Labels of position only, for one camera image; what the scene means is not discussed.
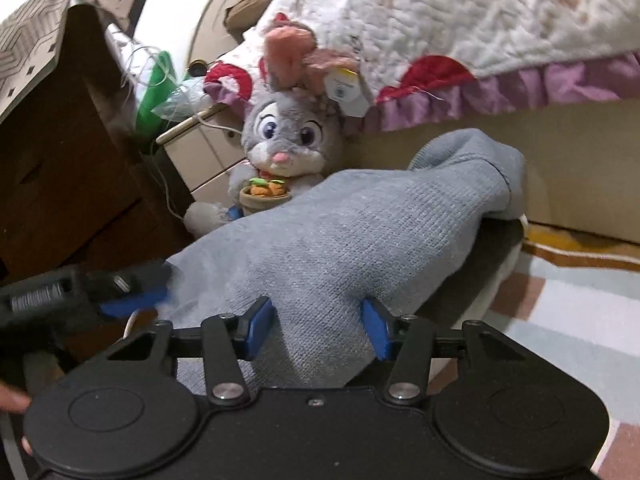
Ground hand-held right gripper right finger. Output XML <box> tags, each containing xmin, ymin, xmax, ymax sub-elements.
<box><xmin>360</xmin><ymin>296</ymin><xmax>526</xmax><ymax>406</ymax></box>

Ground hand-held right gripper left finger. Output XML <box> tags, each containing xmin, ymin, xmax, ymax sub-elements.
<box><xmin>107</xmin><ymin>296</ymin><xmax>275</xmax><ymax>407</ymax></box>

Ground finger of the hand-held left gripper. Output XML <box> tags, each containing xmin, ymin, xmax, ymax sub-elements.
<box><xmin>85</xmin><ymin>259</ymin><xmax>173</xmax><ymax>320</ymax></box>

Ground grey knit sweater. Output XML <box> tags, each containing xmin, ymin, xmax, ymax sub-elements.
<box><xmin>162</xmin><ymin>128</ymin><xmax>527</xmax><ymax>392</ymax></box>

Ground person's left hand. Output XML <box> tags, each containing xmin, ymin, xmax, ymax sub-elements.
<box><xmin>0</xmin><ymin>382</ymin><xmax>32</xmax><ymax>414</ymax></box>

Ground brown folded garment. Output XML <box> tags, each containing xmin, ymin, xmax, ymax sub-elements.
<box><xmin>345</xmin><ymin>217</ymin><xmax>526</xmax><ymax>388</ymax></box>

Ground cream folded garment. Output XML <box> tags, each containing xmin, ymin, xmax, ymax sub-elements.
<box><xmin>430</xmin><ymin>212</ymin><xmax>531</xmax><ymax>391</ymax></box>

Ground brown wooden drawer cabinet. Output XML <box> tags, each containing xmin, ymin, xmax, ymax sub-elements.
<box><xmin>0</xmin><ymin>5</ymin><xmax>196</xmax><ymax>286</ymax></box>

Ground beige bedside cabinet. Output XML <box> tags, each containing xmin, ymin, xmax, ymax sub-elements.
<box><xmin>156</xmin><ymin>101</ymin><xmax>251</xmax><ymax>208</ymax></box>

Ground grey plush rabbit toy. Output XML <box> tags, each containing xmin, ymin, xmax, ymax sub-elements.
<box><xmin>182</xmin><ymin>22</ymin><xmax>373</xmax><ymax>236</ymax></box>

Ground green plastic bag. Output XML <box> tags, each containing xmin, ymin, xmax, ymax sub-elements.
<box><xmin>136</xmin><ymin>51</ymin><xmax>173</xmax><ymax>128</ymax></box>

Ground clear plastic bag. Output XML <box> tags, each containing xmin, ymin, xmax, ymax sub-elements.
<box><xmin>150</xmin><ymin>77</ymin><xmax>213</xmax><ymax>122</ymax></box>

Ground beige bed base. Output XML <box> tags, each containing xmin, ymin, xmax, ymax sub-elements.
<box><xmin>345</xmin><ymin>95</ymin><xmax>640</xmax><ymax>246</ymax></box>

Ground patterned cabinet cover cloth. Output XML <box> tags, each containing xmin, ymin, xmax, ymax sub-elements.
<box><xmin>0</xmin><ymin>0</ymin><xmax>150</xmax><ymax>123</ymax></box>

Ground beige curved headboard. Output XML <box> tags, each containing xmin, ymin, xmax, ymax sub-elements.
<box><xmin>186</xmin><ymin>0</ymin><xmax>306</xmax><ymax>78</ymax></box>

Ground white quilt with red print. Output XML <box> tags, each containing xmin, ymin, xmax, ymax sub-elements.
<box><xmin>202</xmin><ymin>0</ymin><xmax>640</xmax><ymax>133</ymax></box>

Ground white cable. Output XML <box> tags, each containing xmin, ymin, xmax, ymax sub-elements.
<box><xmin>122</xmin><ymin>309</ymin><xmax>144</xmax><ymax>342</ymax></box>

